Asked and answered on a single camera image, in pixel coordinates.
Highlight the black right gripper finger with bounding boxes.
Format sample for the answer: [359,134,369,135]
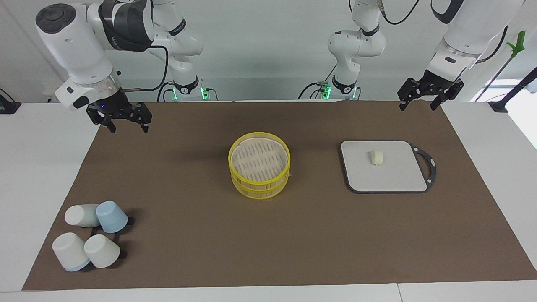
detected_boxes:
[86,105,117,134]
[125,102,152,133]

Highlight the white cutting board grey rim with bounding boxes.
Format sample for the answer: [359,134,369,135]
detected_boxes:
[340,140,437,194]

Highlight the light blue plastic cup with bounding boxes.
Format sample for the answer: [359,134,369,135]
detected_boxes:
[96,201,128,234]

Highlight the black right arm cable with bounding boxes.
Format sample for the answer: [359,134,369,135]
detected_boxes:
[122,44,169,92]

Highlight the green plastic clip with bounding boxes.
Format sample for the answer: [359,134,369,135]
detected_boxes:
[506,30,526,58]

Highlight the black base cable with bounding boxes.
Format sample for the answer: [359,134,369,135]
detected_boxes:
[298,65,337,100]
[157,82,175,102]

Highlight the black clamp mount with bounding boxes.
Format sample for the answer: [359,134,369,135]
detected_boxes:
[0,89,21,115]

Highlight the yellow bamboo steamer tier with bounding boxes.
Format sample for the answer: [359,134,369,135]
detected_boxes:
[231,178,290,200]
[228,132,291,189]

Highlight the white mesh steamer liner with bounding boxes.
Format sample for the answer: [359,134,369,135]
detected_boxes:
[232,136,289,182]

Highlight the brown table mat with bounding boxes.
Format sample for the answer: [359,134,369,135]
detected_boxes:
[22,101,537,291]

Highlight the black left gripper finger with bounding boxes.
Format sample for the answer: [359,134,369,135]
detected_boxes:
[431,80,464,111]
[398,78,426,111]

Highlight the white plastic cup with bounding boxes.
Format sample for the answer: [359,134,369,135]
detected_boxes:
[64,204,101,228]
[84,234,121,269]
[52,232,91,272]

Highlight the black stand pole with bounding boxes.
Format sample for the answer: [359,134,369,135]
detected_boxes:
[489,67,537,113]

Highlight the thin grey rod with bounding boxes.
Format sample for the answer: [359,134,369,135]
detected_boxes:
[474,55,514,102]

